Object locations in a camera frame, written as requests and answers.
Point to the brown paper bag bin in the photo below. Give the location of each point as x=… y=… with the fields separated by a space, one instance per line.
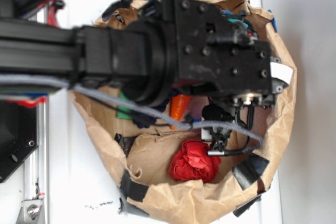
x=145 y=156

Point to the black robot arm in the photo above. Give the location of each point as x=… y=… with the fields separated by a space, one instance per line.
x=39 y=59

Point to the red crumpled paper ball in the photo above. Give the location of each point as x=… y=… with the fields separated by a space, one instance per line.
x=192 y=162

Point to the green rectangular block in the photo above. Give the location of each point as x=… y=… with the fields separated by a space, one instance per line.
x=123 y=112

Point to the aluminium extrusion rail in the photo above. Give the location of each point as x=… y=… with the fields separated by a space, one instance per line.
x=36 y=166

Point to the orange plastic carrot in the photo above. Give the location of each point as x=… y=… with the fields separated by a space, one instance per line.
x=178 y=106

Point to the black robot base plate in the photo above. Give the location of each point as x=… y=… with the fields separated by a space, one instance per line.
x=18 y=136

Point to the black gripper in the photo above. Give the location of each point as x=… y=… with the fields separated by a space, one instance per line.
x=198 y=50

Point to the metal corner bracket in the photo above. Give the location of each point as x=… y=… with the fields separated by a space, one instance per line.
x=31 y=212

